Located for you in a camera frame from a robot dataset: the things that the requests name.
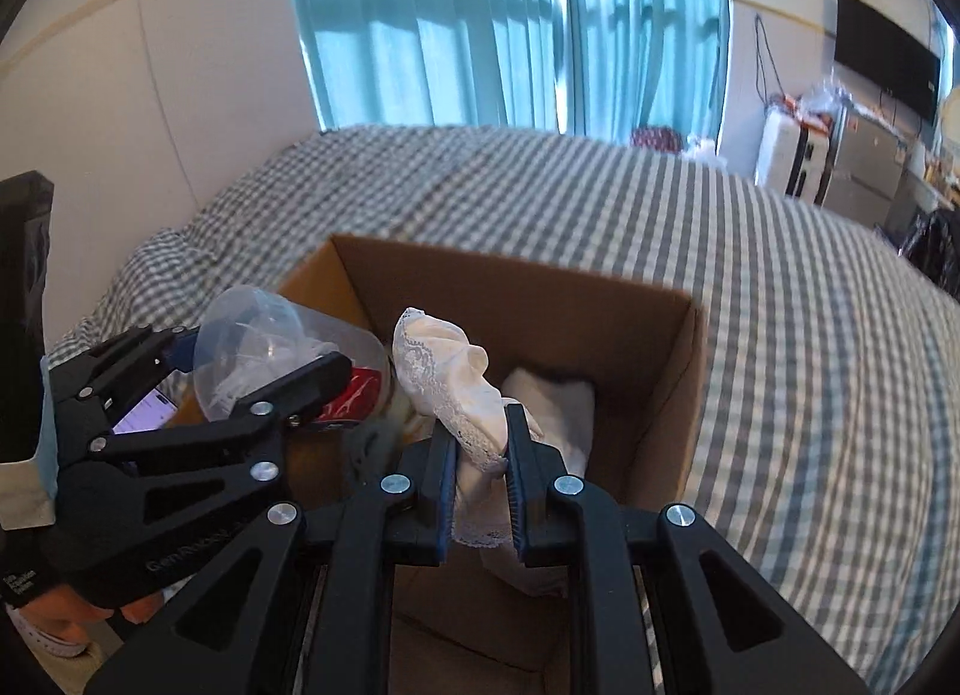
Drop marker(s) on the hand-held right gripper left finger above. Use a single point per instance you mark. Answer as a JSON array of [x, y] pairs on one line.
[[448, 496]]

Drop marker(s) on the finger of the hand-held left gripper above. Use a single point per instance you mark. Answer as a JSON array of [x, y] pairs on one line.
[[127, 357], [300, 387]]

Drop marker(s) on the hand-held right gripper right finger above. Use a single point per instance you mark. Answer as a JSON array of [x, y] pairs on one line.
[[514, 496]]

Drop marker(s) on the clear plastic container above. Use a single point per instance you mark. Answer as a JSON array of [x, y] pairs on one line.
[[247, 327]]

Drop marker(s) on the white lace cloth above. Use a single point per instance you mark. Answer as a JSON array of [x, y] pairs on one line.
[[442, 357]]

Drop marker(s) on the cardboard box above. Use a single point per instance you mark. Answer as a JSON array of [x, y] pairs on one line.
[[525, 305]]

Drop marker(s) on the smartphone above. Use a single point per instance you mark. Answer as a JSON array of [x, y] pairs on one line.
[[146, 410]]

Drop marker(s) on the red can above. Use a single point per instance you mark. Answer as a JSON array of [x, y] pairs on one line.
[[361, 389]]

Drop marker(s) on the white folded cloth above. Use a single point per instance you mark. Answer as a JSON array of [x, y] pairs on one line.
[[559, 402]]

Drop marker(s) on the white perforated shoe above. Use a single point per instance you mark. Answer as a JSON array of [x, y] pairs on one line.
[[45, 639]]

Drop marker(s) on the grey checkered bed sheet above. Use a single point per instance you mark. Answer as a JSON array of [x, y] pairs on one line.
[[787, 365]]

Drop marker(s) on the red patterned bag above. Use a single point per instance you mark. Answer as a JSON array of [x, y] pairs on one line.
[[656, 138]]

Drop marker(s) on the teal curtain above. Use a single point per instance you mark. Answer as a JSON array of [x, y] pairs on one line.
[[427, 20], [645, 27]]

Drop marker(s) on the white appliance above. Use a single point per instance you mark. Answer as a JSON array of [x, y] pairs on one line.
[[780, 151]]

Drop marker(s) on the grey cabinet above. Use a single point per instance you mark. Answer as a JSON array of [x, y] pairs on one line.
[[862, 166]]

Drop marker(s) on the black plastic bag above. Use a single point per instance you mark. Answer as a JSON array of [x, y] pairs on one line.
[[937, 249]]

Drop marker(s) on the black wall television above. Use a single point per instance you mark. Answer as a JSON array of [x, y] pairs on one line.
[[885, 53]]

